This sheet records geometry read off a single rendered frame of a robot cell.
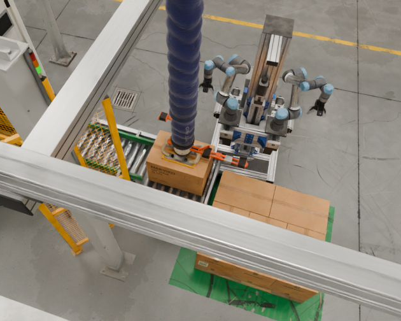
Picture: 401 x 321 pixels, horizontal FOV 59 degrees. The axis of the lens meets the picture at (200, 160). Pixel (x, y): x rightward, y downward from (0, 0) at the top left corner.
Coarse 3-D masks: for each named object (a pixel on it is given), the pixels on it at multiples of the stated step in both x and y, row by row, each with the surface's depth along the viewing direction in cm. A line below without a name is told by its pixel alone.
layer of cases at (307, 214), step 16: (224, 176) 391; (240, 176) 392; (224, 192) 381; (240, 192) 382; (256, 192) 383; (272, 192) 384; (288, 192) 385; (224, 208) 371; (240, 208) 373; (256, 208) 373; (272, 208) 374; (288, 208) 375; (304, 208) 376; (320, 208) 377; (272, 224) 365; (288, 224) 366; (304, 224) 367; (320, 224) 368; (208, 256) 345; (224, 272) 370; (240, 272) 352; (256, 272) 339; (272, 288) 364; (288, 288) 347; (304, 288) 334
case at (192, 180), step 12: (168, 132) 368; (156, 144) 360; (204, 144) 363; (156, 156) 353; (192, 156) 355; (156, 168) 356; (168, 168) 348; (180, 168) 347; (204, 168) 348; (156, 180) 379; (168, 180) 370; (180, 180) 362; (192, 180) 353; (204, 180) 361; (192, 192) 376
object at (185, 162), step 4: (168, 152) 353; (172, 152) 354; (164, 156) 351; (168, 156) 351; (172, 156) 348; (168, 160) 350; (172, 160) 349; (176, 160) 348; (184, 160) 349; (188, 160) 349; (180, 164) 349; (184, 164) 347; (188, 164) 347; (192, 164) 347; (192, 168) 347
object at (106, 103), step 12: (108, 96) 241; (108, 108) 248; (108, 120) 259; (108, 144) 285; (120, 144) 289; (84, 156) 278; (120, 156) 302; (96, 168) 300; (120, 168) 325; (48, 216) 306; (60, 228) 333; (72, 240) 366; (84, 240) 387; (72, 252) 393
